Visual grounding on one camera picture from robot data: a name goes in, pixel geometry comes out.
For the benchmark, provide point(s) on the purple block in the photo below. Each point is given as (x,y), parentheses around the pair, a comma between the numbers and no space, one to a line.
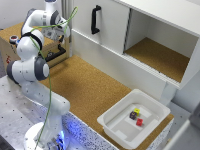
(133,115)

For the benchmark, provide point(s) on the pink block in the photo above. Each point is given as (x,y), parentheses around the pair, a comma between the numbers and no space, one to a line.
(139,122)

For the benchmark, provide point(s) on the white cabinet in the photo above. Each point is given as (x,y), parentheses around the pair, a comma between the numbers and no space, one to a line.
(156,20)

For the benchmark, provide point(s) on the white plastic box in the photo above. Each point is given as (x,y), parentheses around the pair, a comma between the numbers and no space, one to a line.
(120,128)

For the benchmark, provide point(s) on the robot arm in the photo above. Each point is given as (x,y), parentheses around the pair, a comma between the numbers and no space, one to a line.
(28,70)

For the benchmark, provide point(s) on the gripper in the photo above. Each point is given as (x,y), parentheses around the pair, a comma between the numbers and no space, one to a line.
(63,29)

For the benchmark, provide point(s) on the white sliding door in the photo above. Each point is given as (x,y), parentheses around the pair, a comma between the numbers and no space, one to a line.
(111,23)

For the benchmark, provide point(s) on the wooden drawer box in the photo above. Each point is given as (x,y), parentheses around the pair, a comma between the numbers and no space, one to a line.
(10,53)

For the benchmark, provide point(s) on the yellow block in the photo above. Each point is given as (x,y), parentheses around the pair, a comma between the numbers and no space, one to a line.
(137,110)

